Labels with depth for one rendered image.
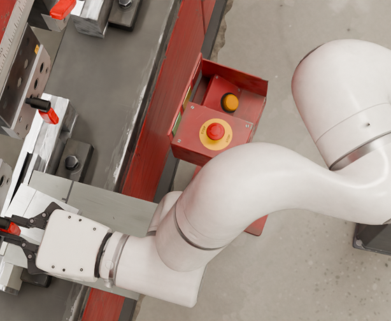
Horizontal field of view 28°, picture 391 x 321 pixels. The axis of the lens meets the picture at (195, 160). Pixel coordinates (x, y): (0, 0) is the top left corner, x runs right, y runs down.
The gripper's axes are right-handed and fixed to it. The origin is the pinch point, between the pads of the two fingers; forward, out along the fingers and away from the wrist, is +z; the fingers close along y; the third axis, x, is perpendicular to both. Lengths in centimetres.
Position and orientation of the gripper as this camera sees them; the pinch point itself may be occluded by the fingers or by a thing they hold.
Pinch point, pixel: (14, 229)
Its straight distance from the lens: 133.4
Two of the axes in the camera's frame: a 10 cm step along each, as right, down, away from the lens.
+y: 2.8, -9.3, 2.3
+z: -9.6, -2.6, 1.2
